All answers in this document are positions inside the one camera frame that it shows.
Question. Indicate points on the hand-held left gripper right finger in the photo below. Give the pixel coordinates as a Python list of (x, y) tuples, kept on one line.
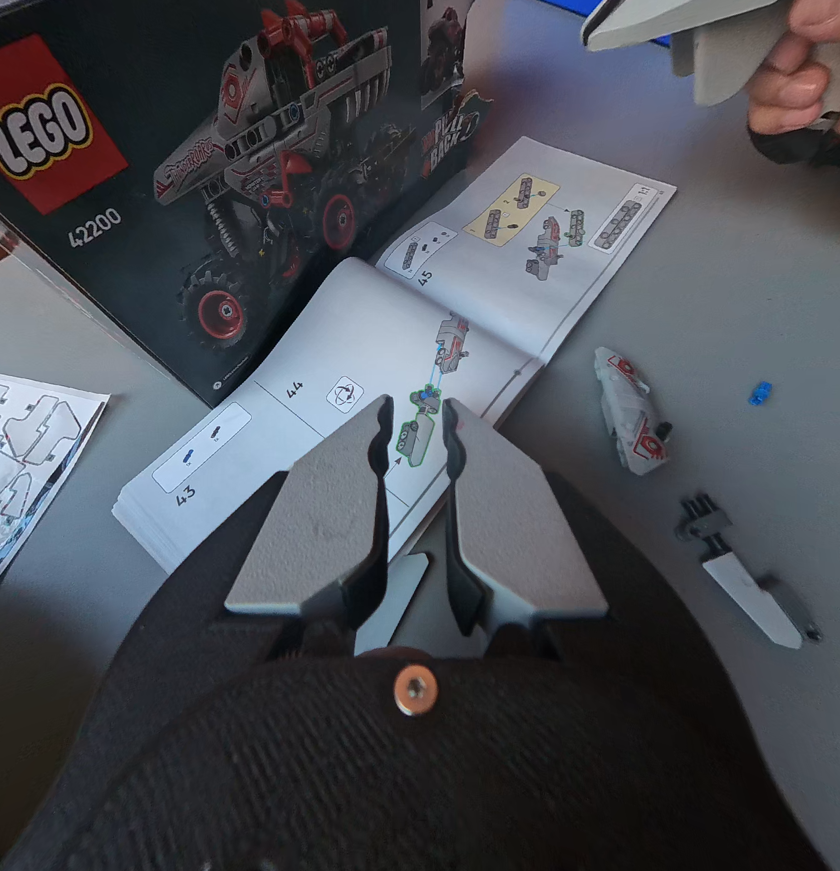
[(515, 531)]

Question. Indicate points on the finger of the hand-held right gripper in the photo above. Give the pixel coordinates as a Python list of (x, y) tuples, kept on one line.
[(665, 27)]

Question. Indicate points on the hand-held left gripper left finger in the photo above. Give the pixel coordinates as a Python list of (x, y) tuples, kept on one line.
[(311, 524)]

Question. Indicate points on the long grey lego beam assembly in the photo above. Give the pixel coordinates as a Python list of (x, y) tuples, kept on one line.
[(399, 599)]

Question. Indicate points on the grey red-printed lego panel assembly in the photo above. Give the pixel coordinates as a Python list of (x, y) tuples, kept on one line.
[(631, 408)]

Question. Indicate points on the small grey lego axle assembly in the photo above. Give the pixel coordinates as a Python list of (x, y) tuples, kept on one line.
[(746, 599)]

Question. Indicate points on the open lego instruction booklet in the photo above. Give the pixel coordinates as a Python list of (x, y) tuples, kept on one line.
[(501, 272)]

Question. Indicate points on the blue lego pin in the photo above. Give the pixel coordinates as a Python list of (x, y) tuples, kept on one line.
[(760, 393)]

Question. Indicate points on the black lego set box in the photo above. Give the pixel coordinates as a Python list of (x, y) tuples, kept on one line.
[(154, 102)]

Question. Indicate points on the person's right hand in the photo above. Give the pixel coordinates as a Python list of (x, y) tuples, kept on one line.
[(821, 54)]

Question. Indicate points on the white sticker sheet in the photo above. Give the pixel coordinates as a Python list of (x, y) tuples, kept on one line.
[(32, 435)]

